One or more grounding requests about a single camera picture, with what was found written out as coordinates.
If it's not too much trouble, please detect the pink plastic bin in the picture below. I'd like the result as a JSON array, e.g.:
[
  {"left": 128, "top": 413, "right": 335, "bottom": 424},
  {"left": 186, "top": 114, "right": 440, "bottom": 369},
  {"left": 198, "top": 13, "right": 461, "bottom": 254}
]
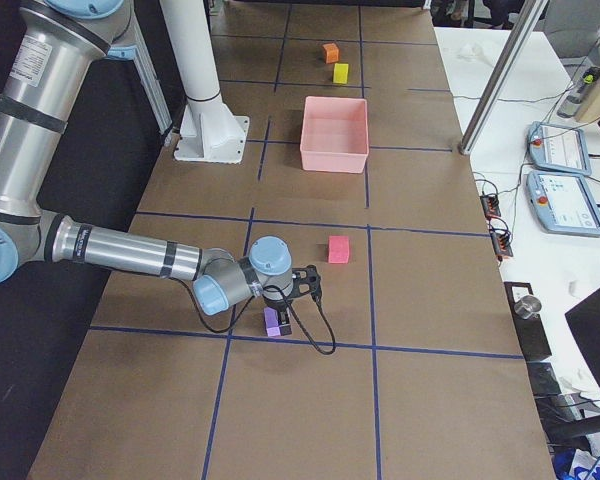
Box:
[{"left": 300, "top": 96, "right": 370, "bottom": 174}]

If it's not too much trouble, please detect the yellow foam block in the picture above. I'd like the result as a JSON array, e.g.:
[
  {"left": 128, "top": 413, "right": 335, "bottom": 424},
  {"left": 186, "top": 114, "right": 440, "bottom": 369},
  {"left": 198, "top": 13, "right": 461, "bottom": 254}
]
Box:
[{"left": 332, "top": 63, "right": 349, "bottom": 85}]

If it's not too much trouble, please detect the white pedestal column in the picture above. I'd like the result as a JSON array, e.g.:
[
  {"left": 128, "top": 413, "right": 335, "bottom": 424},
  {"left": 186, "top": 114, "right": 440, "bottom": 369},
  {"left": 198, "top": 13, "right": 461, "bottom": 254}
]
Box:
[{"left": 161, "top": 0, "right": 250, "bottom": 164}]

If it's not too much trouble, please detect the upper orange connector board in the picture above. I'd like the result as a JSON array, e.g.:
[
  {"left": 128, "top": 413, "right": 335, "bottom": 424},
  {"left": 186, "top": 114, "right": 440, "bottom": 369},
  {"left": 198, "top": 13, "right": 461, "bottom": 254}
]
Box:
[{"left": 480, "top": 193, "right": 501, "bottom": 219}]

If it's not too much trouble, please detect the teach pendant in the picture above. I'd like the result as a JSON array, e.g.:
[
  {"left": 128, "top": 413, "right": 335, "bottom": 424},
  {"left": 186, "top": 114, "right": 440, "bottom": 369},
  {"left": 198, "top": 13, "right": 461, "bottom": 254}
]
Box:
[
  {"left": 527, "top": 121, "right": 592, "bottom": 176},
  {"left": 526, "top": 170, "right": 600, "bottom": 238}
]

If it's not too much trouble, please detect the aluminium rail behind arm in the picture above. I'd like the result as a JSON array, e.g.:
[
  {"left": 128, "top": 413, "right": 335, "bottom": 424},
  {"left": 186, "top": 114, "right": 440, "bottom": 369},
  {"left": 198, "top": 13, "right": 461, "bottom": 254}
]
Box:
[{"left": 131, "top": 16, "right": 172, "bottom": 135}]

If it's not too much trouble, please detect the black box under cup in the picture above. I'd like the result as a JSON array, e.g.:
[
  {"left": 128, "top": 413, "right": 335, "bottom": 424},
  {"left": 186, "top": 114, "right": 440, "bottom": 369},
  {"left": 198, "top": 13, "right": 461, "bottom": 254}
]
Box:
[{"left": 504, "top": 282, "right": 552, "bottom": 362}]

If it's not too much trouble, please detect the orange connector board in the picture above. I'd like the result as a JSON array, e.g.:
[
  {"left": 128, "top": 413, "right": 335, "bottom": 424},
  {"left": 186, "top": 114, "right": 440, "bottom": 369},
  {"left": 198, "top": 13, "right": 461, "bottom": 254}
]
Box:
[
  {"left": 480, "top": 193, "right": 501, "bottom": 219},
  {"left": 489, "top": 228, "right": 513, "bottom": 260}
]

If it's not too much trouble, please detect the small metal cup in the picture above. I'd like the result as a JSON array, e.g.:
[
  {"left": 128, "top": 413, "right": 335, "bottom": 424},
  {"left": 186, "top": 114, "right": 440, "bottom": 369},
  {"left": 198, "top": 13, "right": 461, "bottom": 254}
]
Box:
[{"left": 513, "top": 295, "right": 542, "bottom": 320}]

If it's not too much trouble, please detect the lower teach pendant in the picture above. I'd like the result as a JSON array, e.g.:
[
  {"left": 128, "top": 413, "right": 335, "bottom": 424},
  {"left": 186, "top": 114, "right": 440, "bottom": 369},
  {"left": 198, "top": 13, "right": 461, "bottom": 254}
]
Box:
[{"left": 526, "top": 170, "right": 600, "bottom": 238}]

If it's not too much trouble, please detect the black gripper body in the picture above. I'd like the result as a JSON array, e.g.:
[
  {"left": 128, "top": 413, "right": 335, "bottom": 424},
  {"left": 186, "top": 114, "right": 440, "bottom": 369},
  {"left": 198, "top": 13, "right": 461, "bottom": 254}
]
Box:
[{"left": 262, "top": 290, "right": 292, "bottom": 309}]

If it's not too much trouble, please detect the lower orange connector board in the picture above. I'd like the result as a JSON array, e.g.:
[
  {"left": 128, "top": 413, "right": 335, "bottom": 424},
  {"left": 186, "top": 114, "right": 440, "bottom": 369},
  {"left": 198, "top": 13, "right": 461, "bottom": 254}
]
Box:
[{"left": 489, "top": 228, "right": 513, "bottom": 260}]

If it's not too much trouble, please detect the upper teach pendant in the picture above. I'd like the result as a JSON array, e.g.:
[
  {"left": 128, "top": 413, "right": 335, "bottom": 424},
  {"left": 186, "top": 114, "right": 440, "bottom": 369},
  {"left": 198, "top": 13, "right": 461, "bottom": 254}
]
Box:
[{"left": 527, "top": 121, "right": 592, "bottom": 176}]

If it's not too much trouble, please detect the aluminium frame post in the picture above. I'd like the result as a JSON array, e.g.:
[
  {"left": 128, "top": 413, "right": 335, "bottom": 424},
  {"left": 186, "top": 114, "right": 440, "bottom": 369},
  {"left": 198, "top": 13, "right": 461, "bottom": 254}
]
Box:
[{"left": 458, "top": 0, "right": 548, "bottom": 155}]

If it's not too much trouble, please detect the purple foam block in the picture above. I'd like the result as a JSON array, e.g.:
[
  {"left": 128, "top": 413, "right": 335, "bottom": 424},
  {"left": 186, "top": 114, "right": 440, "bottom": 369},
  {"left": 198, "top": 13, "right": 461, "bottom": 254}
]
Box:
[{"left": 263, "top": 307, "right": 281, "bottom": 337}]

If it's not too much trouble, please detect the orange foam block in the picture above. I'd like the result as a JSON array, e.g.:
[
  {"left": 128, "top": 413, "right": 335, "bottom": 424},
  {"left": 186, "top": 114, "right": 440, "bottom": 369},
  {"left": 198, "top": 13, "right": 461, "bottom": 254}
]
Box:
[{"left": 322, "top": 42, "right": 340, "bottom": 64}]

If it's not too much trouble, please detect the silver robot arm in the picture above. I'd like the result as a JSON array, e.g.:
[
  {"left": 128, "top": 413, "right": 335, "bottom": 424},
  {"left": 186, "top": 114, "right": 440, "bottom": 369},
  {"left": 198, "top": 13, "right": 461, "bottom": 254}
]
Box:
[{"left": 0, "top": 60, "right": 254, "bottom": 348}]

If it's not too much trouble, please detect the red foam block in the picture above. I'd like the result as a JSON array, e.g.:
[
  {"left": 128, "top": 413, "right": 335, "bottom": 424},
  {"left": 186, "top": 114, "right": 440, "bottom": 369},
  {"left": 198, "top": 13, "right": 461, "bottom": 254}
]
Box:
[{"left": 328, "top": 235, "right": 350, "bottom": 264}]

